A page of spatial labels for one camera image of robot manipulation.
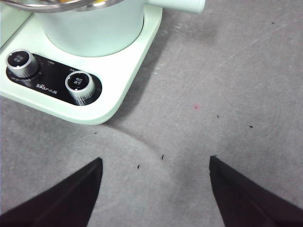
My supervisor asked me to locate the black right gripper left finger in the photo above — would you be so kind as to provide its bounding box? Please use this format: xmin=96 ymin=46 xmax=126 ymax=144
xmin=0 ymin=157 xmax=104 ymax=227

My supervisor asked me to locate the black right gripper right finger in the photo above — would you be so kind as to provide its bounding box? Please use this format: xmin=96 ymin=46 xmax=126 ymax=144
xmin=209 ymin=155 xmax=303 ymax=227

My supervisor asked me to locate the silver control knob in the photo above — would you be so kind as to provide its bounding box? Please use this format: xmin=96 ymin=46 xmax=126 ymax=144
xmin=5 ymin=49 xmax=40 ymax=79
xmin=64 ymin=70 xmax=97 ymax=106

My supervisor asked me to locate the black control panel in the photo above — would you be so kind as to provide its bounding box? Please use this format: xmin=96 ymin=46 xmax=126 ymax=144
xmin=6 ymin=53 xmax=103 ymax=106

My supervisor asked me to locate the mint green breakfast machine base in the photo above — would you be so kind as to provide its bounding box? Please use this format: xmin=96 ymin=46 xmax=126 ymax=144
xmin=0 ymin=4 xmax=163 ymax=125

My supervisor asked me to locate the mint green grill cover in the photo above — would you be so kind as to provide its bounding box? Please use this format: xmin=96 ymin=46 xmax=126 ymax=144
xmin=0 ymin=3 xmax=33 ymax=49

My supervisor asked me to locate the mint green pot with handle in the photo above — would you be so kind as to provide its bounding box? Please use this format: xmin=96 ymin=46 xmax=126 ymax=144
xmin=0 ymin=0 xmax=206 ymax=58

